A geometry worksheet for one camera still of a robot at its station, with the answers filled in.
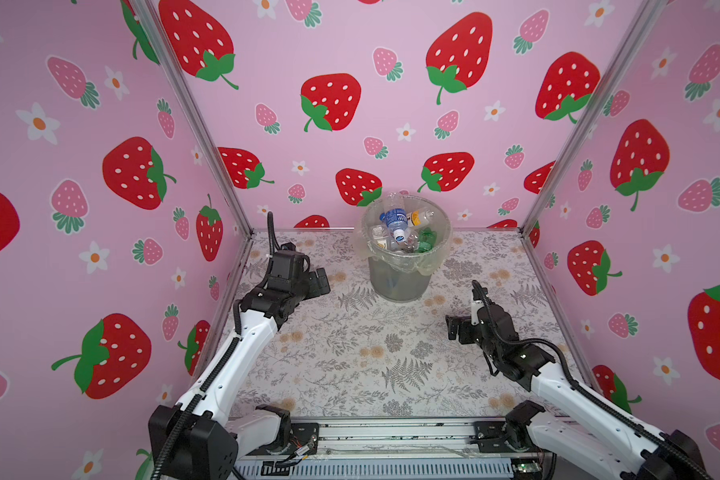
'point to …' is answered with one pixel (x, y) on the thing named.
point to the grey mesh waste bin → (418, 278)
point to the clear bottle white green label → (380, 234)
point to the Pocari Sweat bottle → (397, 220)
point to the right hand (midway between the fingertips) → (461, 314)
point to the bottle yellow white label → (419, 217)
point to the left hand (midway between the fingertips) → (312, 278)
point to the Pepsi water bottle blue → (410, 244)
